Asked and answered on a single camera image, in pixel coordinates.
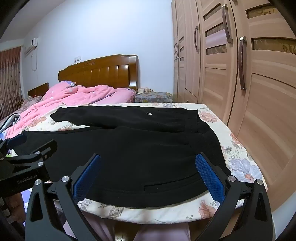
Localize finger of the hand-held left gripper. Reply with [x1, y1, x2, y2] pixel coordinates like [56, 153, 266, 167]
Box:
[0, 140, 58, 168]
[0, 135, 27, 158]

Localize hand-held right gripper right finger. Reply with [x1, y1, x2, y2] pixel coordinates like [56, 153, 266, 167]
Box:
[195, 152, 273, 241]

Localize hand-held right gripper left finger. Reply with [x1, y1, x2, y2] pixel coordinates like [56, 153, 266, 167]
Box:
[24, 153, 102, 241]

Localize black pants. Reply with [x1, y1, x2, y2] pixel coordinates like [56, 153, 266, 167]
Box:
[7, 105, 232, 208]

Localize grey white garment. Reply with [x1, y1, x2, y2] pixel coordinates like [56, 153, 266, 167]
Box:
[0, 113, 22, 133]

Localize floral cream bed sheet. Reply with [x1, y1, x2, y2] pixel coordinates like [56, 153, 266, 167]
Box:
[5, 102, 269, 225]

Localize dark patterned blanket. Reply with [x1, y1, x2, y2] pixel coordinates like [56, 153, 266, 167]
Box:
[20, 98, 42, 108]

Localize small wooden bedside cabinet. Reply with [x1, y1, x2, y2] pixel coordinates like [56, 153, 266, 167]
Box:
[28, 82, 50, 97]

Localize brown patterned curtain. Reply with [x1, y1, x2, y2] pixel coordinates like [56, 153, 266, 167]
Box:
[0, 46, 22, 121]

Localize pink quilt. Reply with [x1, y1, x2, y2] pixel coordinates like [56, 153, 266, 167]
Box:
[6, 81, 137, 139]

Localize purple floral pillow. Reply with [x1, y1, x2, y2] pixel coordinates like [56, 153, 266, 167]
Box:
[59, 80, 77, 88]

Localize light wooden wardrobe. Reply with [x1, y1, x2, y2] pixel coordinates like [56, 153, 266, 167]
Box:
[171, 0, 296, 214]

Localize white air conditioner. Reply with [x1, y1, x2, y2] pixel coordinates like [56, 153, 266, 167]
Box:
[24, 37, 38, 55]

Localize wooden bed headboard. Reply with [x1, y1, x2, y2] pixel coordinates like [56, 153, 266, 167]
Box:
[58, 54, 139, 90]

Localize cloth covered nightstand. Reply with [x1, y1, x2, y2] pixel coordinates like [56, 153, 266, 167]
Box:
[134, 91, 173, 103]

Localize white air conditioner cord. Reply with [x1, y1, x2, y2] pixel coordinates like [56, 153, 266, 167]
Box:
[31, 50, 38, 71]

